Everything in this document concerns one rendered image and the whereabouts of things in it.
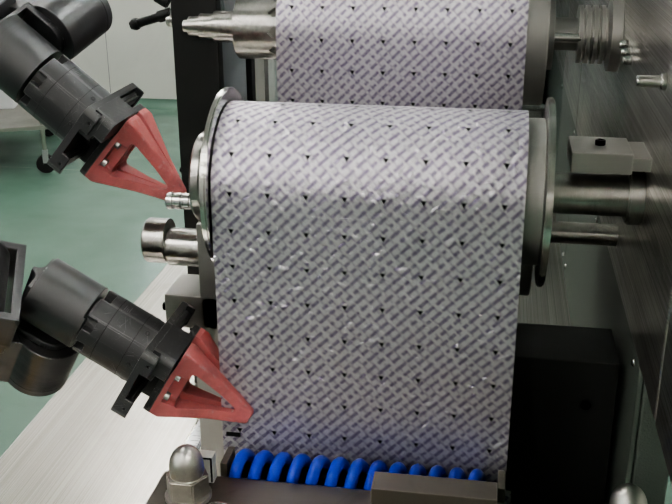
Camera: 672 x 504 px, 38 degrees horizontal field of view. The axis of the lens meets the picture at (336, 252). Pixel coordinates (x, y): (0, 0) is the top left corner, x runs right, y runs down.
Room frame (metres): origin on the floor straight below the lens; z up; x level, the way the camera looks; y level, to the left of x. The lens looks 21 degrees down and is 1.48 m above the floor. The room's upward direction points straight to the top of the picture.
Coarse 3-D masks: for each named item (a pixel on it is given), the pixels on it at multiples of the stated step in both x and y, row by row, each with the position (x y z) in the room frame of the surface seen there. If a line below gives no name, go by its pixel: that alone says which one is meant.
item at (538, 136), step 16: (544, 128) 0.71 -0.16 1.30; (528, 144) 0.70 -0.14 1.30; (544, 144) 0.70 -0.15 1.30; (528, 160) 0.69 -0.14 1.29; (544, 160) 0.69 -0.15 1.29; (528, 176) 0.68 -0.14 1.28; (544, 176) 0.68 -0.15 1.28; (528, 192) 0.68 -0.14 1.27; (544, 192) 0.67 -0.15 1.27; (528, 208) 0.67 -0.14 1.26; (528, 224) 0.67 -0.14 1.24; (528, 240) 0.68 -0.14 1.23; (528, 256) 0.69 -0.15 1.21
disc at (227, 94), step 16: (224, 96) 0.76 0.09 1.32; (240, 96) 0.81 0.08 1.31; (208, 128) 0.72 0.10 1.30; (208, 144) 0.71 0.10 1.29; (208, 160) 0.71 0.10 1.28; (208, 176) 0.71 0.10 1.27; (208, 192) 0.71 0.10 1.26; (208, 208) 0.70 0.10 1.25; (208, 224) 0.70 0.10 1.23; (208, 240) 0.70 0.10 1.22
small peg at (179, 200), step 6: (168, 192) 0.77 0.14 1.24; (174, 192) 0.77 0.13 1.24; (180, 192) 0.77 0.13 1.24; (168, 198) 0.76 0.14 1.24; (174, 198) 0.76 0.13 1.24; (180, 198) 0.76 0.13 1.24; (186, 198) 0.76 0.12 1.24; (168, 204) 0.76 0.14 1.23; (174, 204) 0.76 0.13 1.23; (180, 204) 0.76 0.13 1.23; (186, 204) 0.76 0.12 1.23
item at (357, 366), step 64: (256, 320) 0.70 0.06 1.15; (320, 320) 0.69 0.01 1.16; (384, 320) 0.69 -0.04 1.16; (448, 320) 0.68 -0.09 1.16; (512, 320) 0.67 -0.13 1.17; (256, 384) 0.70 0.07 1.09; (320, 384) 0.69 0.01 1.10; (384, 384) 0.69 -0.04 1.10; (448, 384) 0.68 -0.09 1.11; (512, 384) 0.67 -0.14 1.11; (256, 448) 0.70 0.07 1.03; (320, 448) 0.69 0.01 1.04; (384, 448) 0.68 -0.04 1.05; (448, 448) 0.68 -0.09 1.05
